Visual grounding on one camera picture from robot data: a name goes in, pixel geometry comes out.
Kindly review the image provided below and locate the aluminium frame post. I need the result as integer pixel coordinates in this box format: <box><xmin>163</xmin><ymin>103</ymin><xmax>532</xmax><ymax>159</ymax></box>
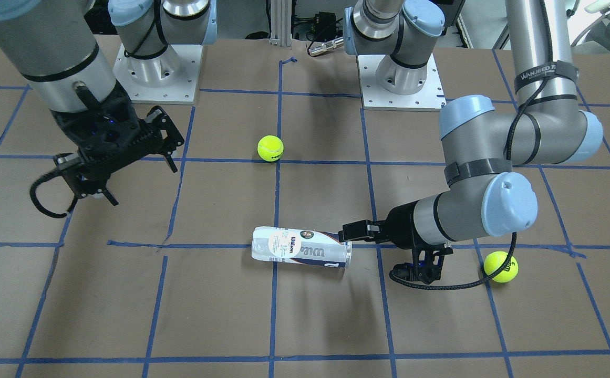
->
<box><xmin>268</xmin><ymin>0</ymin><xmax>293</xmax><ymax>49</ymax></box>

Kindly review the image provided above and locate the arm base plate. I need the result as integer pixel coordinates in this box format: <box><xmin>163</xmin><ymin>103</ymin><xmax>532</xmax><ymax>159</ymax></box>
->
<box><xmin>357</xmin><ymin>55</ymin><xmax>447</xmax><ymax>112</ymax></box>
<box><xmin>113</xmin><ymin>45</ymin><xmax>203</xmax><ymax>105</ymax></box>

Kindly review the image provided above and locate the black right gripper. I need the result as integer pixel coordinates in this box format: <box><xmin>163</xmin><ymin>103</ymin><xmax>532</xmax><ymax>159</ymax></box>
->
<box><xmin>53</xmin><ymin>96</ymin><xmax>184</xmax><ymax>206</ymax></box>

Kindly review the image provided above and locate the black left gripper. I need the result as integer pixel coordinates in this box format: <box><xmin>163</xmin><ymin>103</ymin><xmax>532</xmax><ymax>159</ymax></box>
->
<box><xmin>338</xmin><ymin>202</ymin><xmax>453</xmax><ymax>285</ymax></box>

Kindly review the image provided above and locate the clear tennis ball can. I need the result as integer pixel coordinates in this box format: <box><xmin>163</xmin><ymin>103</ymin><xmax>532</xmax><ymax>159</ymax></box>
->
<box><xmin>251</xmin><ymin>226</ymin><xmax>353</xmax><ymax>268</ymax></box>

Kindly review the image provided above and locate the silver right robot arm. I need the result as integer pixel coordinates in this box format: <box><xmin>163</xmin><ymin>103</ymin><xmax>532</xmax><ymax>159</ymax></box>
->
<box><xmin>0</xmin><ymin>1</ymin><xmax>218</xmax><ymax>218</ymax></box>

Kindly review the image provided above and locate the metal connector plug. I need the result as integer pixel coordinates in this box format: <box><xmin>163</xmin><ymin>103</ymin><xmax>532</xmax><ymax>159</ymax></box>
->
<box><xmin>307</xmin><ymin>37</ymin><xmax>345</xmax><ymax>57</ymax></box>

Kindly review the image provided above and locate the tennis ball front centre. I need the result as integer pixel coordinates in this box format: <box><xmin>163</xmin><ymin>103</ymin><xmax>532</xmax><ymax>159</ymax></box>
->
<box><xmin>257</xmin><ymin>135</ymin><xmax>285</xmax><ymax>162</ymax></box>

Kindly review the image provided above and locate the tennis ball near left gripper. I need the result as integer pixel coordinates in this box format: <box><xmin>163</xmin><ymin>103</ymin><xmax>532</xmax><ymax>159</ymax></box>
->
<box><xmin>483</xmin><ymin>251</ymin><xmax>519</xmax><ymax>284</ymax></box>

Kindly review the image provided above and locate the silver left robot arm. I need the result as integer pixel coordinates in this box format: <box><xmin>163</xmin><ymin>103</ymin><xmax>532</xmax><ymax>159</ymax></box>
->
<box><xmin>338</xmin><ymin>1</ymin><xmax>603</xmax><ymax>290</ymax></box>

